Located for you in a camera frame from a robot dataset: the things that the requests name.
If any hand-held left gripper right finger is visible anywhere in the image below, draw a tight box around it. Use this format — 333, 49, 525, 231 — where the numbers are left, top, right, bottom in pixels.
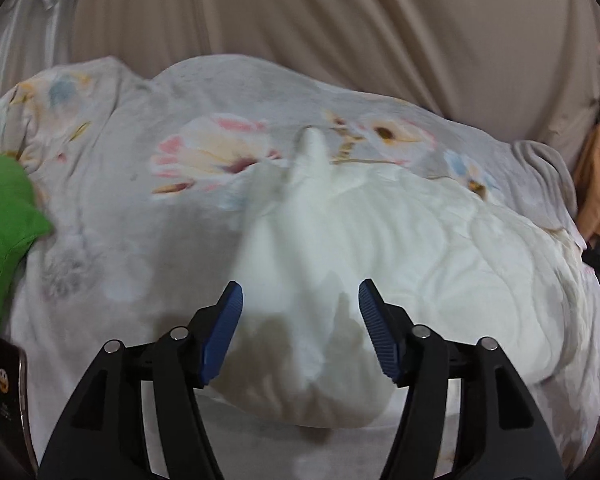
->
357, 278, 566, 480

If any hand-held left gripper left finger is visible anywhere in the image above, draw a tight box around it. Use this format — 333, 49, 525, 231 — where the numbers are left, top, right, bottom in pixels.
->
39, 281, 244, 480

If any cream quilted jacket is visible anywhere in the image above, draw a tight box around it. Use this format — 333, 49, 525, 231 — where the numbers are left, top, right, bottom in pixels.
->
215, 127, 588, 428

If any grey fleece towel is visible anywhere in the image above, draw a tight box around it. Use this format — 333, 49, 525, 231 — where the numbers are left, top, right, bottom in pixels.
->
510, 140, 578, 221

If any floral grey blanket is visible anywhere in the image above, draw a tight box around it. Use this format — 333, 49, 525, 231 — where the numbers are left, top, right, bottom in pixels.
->
0, 54, 600, 480

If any dark smartphone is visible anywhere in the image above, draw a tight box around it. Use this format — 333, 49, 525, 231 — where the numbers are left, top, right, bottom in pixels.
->
0, 337, 31, 476

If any green pillow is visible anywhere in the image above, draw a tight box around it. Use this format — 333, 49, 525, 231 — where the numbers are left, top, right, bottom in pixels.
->
0, 152, 56, 346

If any beige curtain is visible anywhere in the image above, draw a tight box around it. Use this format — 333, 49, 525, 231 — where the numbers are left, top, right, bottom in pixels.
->
72, 0, 600, 171

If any silver curtain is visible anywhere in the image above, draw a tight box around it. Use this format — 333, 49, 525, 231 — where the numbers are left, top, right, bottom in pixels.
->
0, 0, 81, 111

